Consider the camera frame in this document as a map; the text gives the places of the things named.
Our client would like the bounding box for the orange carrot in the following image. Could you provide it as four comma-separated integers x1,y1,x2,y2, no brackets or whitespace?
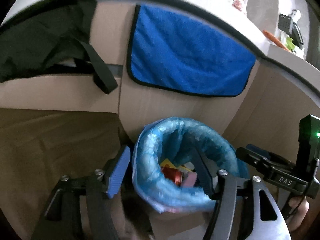
262,30,289,51

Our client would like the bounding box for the blue hanging towel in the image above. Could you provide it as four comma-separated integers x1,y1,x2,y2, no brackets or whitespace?
126,4,256,98

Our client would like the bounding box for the right hand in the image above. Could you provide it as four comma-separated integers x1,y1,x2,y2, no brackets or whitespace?
286,197,310,232

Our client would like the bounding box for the blue lined trash bin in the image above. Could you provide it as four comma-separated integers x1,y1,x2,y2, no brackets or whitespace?
132,117,249,213

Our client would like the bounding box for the red white bottle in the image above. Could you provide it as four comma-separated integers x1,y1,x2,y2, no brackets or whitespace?
232,0,245,11

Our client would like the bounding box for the yellow snack packet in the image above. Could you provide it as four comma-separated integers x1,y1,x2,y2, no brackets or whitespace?
160,159,188,172

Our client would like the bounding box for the black hanging utensil rack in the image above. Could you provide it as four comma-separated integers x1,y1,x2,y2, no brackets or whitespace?
278,9,304,49

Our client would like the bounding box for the white kitchen counter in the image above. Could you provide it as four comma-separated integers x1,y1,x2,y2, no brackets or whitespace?
1,0,319,104

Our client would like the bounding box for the purple pink sponge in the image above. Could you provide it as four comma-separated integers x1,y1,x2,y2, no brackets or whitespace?
181,172,197,188

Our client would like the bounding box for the red crushed drink can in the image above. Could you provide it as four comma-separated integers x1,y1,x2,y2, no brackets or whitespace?
161,167,183,186

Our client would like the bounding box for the black hanging bag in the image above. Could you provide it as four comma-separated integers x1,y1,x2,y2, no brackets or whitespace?
1,0,118,94

